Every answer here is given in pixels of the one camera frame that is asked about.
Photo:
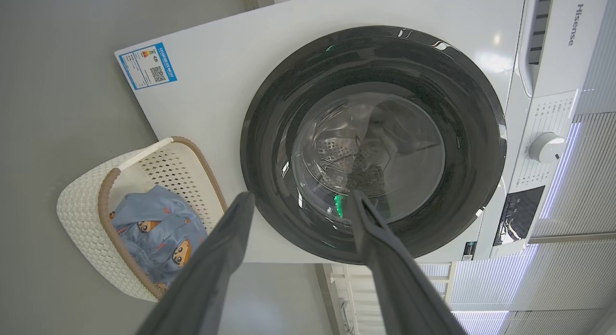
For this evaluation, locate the blue cartoon print trousers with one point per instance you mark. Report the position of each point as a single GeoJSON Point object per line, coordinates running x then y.
{"type": "Point", "coordinates": [144, 263]}

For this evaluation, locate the blue energy label sticker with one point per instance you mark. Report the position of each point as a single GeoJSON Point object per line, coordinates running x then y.
{"type": "Point", "coordinates": [147, 65]}

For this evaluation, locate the cream perforated laundry basket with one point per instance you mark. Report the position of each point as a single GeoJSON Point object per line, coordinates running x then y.
{"type": "Point", "coordinates": [82, 214]}

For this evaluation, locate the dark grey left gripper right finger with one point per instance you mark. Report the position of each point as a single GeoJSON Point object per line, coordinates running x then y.
{"type": "Point", "coordinates": [399, 287]}

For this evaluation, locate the blue cartoon print shirt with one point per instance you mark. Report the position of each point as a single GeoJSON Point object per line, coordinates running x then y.
{"type": "Point", "coordinates": [159, 205]}

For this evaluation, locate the black round glass washer door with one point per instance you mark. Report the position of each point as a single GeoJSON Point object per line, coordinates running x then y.
{"type": "Point", "coordinates": [274, 133]}

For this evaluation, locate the white metal railing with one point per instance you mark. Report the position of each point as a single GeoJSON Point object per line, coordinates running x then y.
{"type": "Point", "coordinates": [351, 296]}

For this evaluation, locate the white front-load washing machine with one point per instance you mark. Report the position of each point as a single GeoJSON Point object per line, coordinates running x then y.
{"type": "Point", "coordinates": [216, 84]}

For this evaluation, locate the white plastic appliance dial knob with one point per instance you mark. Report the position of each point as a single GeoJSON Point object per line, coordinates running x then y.
{"type": "Point", "coordinates": [546, 147]}

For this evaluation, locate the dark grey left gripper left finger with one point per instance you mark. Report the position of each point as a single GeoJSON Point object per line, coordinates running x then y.
{"type": "Point", "coordinates": [207, 272]}

